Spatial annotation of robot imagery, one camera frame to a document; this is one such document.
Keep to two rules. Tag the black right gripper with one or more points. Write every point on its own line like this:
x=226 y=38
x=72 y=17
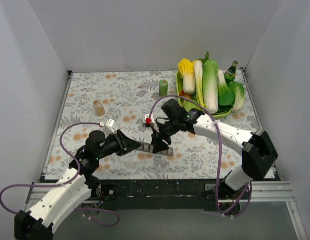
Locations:
x=159 y=133

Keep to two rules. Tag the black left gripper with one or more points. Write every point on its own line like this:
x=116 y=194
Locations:
x=120 y=142

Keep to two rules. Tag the clear pill bottle gold capsules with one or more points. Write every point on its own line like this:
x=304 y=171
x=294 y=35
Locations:
x=99 y=108

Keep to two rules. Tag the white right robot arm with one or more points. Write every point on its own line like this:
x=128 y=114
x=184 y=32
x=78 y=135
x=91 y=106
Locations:
x=257 y=151

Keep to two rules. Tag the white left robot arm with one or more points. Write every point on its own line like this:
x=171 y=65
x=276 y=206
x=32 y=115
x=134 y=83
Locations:
x=76 y=185

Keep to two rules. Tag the floral tablecloth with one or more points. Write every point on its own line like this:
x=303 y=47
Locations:
x=126 y=97

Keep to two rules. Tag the small round green cabbage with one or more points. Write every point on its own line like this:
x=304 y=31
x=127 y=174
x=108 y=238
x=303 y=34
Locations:
x=189 y=105

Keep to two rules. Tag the green plastic basin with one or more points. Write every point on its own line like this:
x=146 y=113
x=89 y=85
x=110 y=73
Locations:
x=222 y=110

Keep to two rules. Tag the brown mushroom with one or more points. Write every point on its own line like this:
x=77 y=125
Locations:
x=186 y=96

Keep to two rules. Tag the green cylindrical container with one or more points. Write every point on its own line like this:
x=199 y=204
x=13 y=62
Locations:
x=163 y=87

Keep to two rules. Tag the yellow napa cabbage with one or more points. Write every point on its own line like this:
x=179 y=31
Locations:
x=186 y=71

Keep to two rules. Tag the bok choy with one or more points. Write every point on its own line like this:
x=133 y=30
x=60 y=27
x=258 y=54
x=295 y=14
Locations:
x=225 y=93

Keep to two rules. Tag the white green leek stalk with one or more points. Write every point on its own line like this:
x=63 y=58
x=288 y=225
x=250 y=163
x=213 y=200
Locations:
x=198 y=72

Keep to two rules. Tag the large green napa cabbage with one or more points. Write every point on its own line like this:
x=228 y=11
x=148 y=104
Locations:
x=210 y=85

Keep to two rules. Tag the green Perrier glass bottle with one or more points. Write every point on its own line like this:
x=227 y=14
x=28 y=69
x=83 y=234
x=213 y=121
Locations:
x=230 y=74

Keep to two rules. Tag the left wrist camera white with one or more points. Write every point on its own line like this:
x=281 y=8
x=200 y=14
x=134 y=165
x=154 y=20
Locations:
x=108 y=127

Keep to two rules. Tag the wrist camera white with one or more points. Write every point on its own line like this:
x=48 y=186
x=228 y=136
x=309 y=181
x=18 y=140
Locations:
x=148 y=121
x=108 y=127

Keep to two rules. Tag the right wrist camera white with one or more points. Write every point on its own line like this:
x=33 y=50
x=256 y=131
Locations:
x=148 y=121

